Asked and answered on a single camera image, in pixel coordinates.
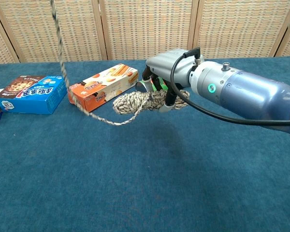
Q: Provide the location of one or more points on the green Pringles can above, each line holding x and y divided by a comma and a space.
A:
142, 86

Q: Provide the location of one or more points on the woven bamboo folding screen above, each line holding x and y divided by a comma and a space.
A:
145, 26

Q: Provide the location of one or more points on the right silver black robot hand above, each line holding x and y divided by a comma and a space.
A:
169, 65

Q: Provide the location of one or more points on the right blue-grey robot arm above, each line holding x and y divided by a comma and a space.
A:
246, 96

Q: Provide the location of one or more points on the blue and brown cookie box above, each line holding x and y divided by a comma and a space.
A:
31, 96

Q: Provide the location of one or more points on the blue carpet table cover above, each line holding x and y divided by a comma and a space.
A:
135, 169

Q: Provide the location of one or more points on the orange biscuit stick box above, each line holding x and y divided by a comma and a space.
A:
104, 87

